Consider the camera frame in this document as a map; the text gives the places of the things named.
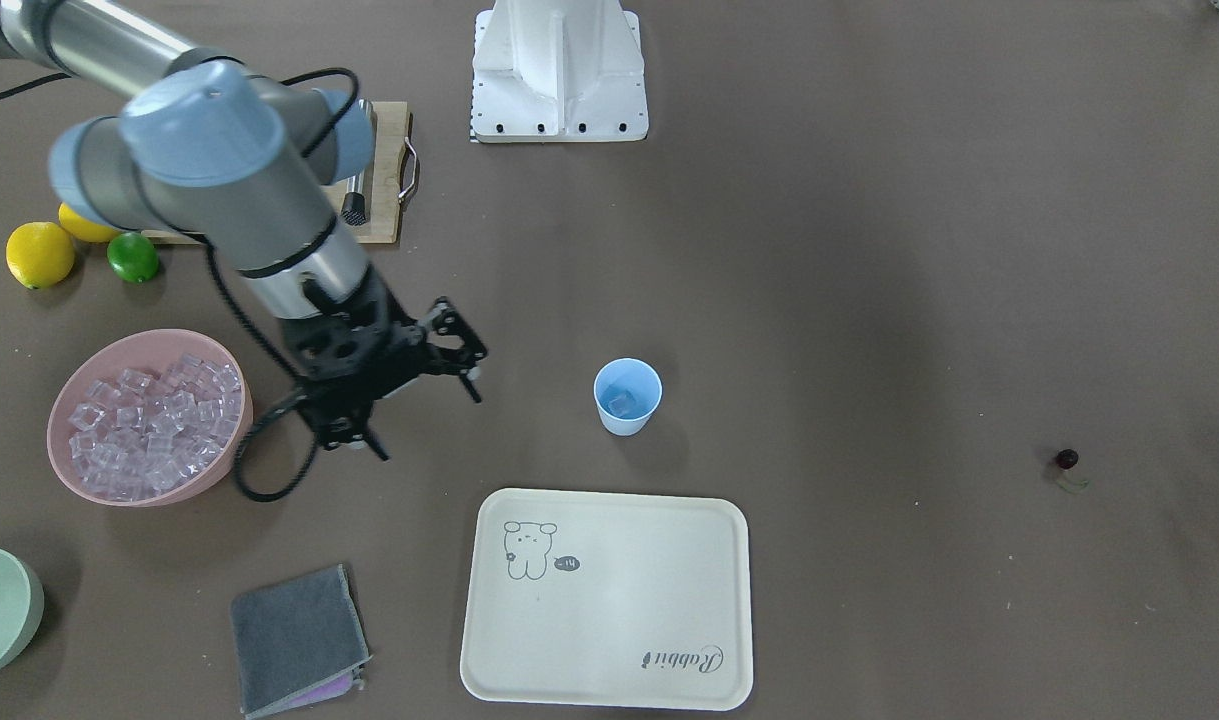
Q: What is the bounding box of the green lime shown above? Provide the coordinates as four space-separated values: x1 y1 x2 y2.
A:
106 231 160 284

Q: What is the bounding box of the wooden cutting board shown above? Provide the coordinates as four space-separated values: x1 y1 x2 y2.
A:
141 101 421 246

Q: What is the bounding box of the grey folded cloth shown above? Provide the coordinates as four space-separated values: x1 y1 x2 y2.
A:
229 564 371 719

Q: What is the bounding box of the steel muddler black tip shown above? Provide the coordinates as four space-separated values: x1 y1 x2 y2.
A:
340 99 375 227

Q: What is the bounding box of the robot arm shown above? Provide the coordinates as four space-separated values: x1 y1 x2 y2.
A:
0 1 488 452

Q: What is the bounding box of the pink bowl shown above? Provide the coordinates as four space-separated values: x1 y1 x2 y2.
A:
46 329 254 507

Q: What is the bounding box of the cream rabbit tray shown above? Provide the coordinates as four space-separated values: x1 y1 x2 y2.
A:
460 489 755 711

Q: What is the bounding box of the clear ice cubes pile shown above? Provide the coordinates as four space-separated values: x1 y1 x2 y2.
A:
62 355 245 503

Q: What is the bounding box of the blue plastic cup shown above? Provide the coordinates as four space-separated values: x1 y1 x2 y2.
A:
592 357 663 437

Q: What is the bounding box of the whole lemon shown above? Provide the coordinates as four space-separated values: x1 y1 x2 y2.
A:
6 222 77 290
59 202 123 242

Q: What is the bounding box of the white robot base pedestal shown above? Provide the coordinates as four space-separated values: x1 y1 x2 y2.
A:
469 1 650 143

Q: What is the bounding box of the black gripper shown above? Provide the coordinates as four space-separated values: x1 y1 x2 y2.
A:
282 269 489 462

